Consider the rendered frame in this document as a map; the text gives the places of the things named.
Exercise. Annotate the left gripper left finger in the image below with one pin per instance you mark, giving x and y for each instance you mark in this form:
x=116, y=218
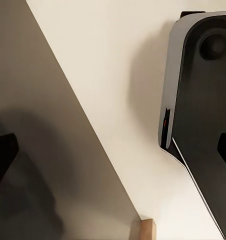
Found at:
x=9, y=149

